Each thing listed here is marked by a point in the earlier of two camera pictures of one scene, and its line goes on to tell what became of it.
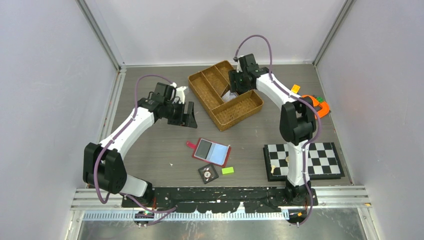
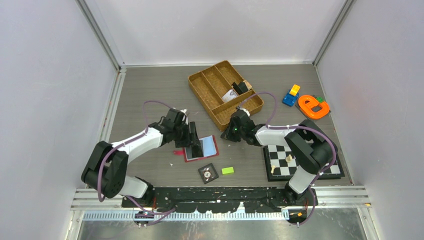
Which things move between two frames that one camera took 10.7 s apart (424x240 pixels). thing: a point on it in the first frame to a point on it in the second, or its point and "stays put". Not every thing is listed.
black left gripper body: (175, 113) to (182, 136)
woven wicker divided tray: (211, 84) stays put
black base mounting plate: (213, 200) stays put
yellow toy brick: (295, 88) stays put
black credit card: (203, 149) to (195, 151)
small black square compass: (208, 173) stays put
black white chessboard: (323, 161) stays put
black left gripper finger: (191, 121) to (196, 144)
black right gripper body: (238, 77) to (234, 134)
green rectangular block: (227, 170) stays put
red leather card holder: (214, 152) to (210, 148)
